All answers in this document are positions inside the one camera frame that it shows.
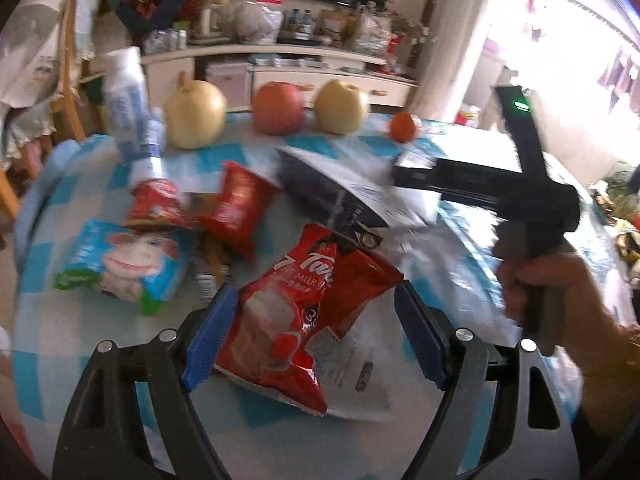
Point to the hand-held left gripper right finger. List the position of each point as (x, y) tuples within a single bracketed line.
[(420, 330)]

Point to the blue cartoon packet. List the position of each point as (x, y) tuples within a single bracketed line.
[(120, 265)]

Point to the hanging laundry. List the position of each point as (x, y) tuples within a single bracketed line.
[(617, 77)]

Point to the blue towel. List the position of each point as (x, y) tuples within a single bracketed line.
[(55, 160)]

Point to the large yellow pear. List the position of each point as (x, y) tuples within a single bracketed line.
[(195, 115)]

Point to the small yellow pear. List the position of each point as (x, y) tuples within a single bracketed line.
[(342, 107)]

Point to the person's right forearm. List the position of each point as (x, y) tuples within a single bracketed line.
[(610, 400)]

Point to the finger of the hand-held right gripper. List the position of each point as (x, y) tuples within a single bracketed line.
[(415, 174)]

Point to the white standing air conditioner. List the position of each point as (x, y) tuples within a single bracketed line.
[(455, 35)]

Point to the large red snack packet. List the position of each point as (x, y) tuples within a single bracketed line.
[(295, 310)]

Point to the group of water bottles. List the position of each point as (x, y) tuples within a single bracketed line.
[(300, 22)]

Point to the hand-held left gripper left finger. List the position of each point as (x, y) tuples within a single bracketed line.
[(210, 335)]

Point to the dark blue white box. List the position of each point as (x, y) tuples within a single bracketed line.
[(320, 190)]

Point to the white storage box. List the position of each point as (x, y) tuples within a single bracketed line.
[(227, 85)]

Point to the white plastic bag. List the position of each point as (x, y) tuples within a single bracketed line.
[(257, 22)]

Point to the white kettle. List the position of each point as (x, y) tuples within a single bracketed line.
[(210, 20)]

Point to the pack of small bottles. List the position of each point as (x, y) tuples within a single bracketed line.
[(165, 40)]

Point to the small red cartoon packet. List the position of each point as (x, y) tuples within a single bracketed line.
[(155, 205)]

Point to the white television cabinet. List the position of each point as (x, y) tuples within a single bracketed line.
[(165, 67)]

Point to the small red snack packet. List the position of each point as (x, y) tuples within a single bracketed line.
[(235, 210)]

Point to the dark wrapped flower bouquet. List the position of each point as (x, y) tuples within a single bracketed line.
[(150, 5)]

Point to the red apple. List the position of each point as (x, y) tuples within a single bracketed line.
[(277, 110)]

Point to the white blue plastic bottle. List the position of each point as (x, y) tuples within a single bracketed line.
[(125, 105)]

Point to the person's right hand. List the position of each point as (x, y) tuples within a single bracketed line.
[(580, 300)]

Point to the small orange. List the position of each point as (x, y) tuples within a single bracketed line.
[(404, 127)]

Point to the printed white table cloth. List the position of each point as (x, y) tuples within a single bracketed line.
[(30, 35)]

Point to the clear gift bag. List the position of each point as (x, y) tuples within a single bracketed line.
[(372, 30)]

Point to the blue checkered tablecloth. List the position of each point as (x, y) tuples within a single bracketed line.
[(235, 152)]

